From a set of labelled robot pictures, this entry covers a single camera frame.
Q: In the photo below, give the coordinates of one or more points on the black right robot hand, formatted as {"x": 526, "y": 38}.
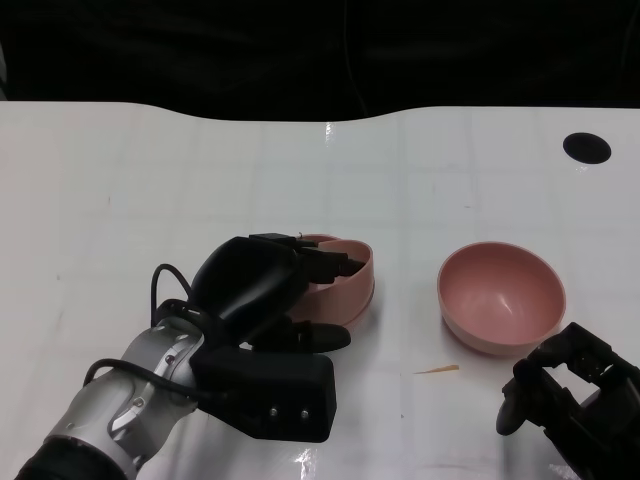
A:
{"x": 600, "y": 440}

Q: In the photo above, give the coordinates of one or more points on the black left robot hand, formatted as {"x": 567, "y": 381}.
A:
{"x": 240, "y": 280}

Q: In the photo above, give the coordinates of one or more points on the pink plastic bowl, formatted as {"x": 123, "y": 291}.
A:
{"x": 500, "y": 295}
{"x": 345, "y": 295}
{"x": 362, "y": 316}

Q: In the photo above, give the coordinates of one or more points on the small orange wood splinter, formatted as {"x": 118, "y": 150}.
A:
{"x": 440, "y": 370}

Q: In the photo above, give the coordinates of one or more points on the black backdrop cloth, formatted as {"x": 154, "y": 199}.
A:
{"x": 200, "y": 50}

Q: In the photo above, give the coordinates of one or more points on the black round table grommet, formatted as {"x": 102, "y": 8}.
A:
{"x": 587, "y": 147}

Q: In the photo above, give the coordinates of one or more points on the black left wrist camera housing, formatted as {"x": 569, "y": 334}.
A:
{"x": 280, "y": 385}

